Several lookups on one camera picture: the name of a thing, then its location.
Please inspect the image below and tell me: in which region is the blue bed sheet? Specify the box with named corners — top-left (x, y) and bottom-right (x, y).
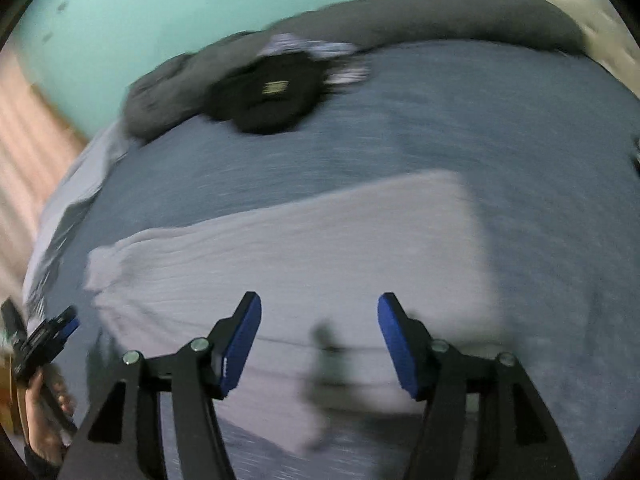
top-left (22, 40), bottom-right (640, 480)

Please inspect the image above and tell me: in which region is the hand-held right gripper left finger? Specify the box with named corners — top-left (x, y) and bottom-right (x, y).
top-left (57, 291), bottom-right (262, 480)

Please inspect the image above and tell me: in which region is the person's left hand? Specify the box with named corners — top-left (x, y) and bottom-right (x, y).
top-left (25, 365), bottom-right (76, 466)

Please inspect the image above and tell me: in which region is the light grey pillow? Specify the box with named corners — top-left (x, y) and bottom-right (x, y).
top-left (22, 120), bottom-right (131, 321)

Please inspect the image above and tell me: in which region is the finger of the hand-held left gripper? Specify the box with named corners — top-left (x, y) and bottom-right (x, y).
top-left (50, 306), bottom-right (81, 336)

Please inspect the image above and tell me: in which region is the dark grey duvet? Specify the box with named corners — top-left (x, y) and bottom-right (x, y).
top-left (122, 0), bottom-right (586, 141)

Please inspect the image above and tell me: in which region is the person's left forearm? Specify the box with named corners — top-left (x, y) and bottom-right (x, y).
top-left (22, 447), bottom-right (62, 480)

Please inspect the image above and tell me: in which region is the pink curtain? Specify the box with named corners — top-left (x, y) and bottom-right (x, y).
top-left (0, 55), bottom-right (86, 286)

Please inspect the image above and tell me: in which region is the cream tufted headboard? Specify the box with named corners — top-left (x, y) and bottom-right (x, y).
top-left (517, 0), bottom-right (640, 96)

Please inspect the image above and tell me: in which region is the blue-grey patterned garment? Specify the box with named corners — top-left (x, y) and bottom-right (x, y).
top-left (257, 34), bottom-right (371, 86)

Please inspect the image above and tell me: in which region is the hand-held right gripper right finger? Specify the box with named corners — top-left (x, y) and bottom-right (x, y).
top-left (377, 292), bottom-right (581, 480)

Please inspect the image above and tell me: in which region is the black garment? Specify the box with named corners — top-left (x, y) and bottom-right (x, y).
top-left (207, 50), bottom-right (326, 135)

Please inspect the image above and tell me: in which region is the light grey quilted garment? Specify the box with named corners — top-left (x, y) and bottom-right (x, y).
top-left (85, 170), bottom-right (501, 453)

